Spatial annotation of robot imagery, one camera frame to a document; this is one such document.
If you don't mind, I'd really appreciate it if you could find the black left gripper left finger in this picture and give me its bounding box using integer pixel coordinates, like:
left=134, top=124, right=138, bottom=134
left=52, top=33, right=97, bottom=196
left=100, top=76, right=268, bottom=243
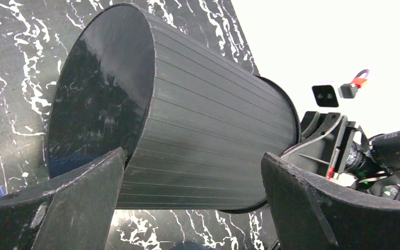
left=0, top=148, right=126, bottom=249

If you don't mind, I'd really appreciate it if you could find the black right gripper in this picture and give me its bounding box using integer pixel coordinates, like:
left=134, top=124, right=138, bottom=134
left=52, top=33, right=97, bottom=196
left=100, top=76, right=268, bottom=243
left=281, top=111, right=400, bottom=201

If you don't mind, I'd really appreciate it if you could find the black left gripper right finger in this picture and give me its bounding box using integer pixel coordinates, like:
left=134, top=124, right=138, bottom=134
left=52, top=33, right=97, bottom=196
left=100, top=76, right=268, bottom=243
left=261, top=153, right=400, bottom=249

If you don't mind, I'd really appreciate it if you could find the black ribbed plastic bucket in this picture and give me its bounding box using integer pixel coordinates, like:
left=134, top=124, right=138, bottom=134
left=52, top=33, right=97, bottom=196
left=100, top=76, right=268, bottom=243
left=46, top=4, right=301, bottom=214

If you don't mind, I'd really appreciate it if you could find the dark navy plastic bucket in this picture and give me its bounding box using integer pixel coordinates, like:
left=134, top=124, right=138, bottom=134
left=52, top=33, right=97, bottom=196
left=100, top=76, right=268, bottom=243
left=169, top=241, right=216, bottom=250

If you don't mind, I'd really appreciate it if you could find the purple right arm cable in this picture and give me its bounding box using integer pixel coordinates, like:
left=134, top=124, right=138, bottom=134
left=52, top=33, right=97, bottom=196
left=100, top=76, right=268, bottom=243
left=350, top=69, right=371, bottom=89

